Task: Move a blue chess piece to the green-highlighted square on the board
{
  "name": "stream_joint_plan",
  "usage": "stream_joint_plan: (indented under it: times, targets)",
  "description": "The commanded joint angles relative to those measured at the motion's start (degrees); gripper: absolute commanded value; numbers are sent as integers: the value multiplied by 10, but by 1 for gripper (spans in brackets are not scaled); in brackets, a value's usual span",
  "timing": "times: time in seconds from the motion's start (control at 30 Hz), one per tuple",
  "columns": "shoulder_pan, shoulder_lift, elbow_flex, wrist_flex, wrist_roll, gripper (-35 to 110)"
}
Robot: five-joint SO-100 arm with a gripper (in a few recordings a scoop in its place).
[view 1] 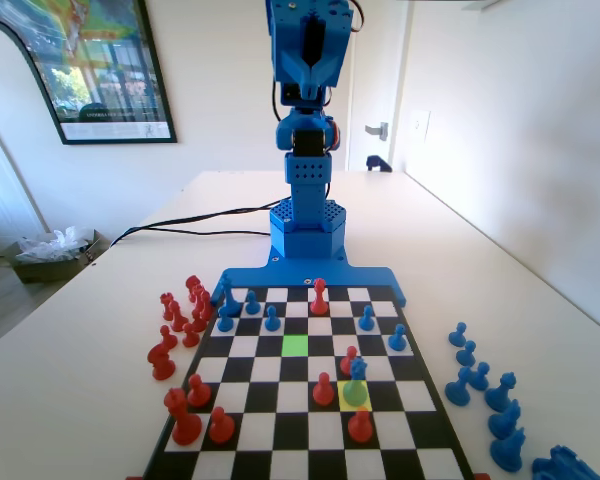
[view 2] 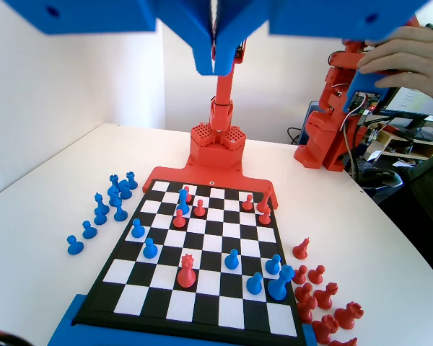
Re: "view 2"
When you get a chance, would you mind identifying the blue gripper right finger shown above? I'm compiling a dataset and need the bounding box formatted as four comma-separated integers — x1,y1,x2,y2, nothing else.
216,0,271,76

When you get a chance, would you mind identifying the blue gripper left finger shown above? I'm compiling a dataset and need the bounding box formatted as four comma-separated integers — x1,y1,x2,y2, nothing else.
154,0,217,76

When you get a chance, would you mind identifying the blue leader arm handle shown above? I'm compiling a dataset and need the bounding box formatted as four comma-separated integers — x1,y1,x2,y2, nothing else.
342,68,400,117

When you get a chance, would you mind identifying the blue queen chess piece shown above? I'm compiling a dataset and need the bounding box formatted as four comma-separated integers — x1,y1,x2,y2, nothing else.
175,187,191,216

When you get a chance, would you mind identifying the large red piece board edge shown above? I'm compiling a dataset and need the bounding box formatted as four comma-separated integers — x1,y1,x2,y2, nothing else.
255,187,275,214

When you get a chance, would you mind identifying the red queen chess piece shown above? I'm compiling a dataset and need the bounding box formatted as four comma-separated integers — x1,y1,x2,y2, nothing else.
176,253,198,288

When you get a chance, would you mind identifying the blue king piece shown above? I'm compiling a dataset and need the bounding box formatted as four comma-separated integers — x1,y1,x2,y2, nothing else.
267,265,296,302

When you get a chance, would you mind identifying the person's hand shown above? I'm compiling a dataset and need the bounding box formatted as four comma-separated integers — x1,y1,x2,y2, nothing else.
356,25,433,106

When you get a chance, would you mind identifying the small green circuit board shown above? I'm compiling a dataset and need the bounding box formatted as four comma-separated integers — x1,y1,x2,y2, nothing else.
349,92,378,113

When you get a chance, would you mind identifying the black computer monitor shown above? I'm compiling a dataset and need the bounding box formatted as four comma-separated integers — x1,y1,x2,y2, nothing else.
380,84,433,140

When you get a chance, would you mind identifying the black white chessboard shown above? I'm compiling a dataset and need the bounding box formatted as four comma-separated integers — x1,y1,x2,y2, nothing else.
71,178,307,342

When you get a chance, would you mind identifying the wooden desk shelf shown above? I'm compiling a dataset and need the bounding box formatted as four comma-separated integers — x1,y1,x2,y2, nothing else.
377,125,433,161

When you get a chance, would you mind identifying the red black object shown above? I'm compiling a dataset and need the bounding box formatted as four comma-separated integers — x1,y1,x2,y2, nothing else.
0,326,33,346

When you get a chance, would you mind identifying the red board mount plate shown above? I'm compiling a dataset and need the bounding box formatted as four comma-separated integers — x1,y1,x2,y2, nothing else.
142,165,279,212

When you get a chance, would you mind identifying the blue board mount plate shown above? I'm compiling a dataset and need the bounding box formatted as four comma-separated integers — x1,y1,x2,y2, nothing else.
46,293,317,346

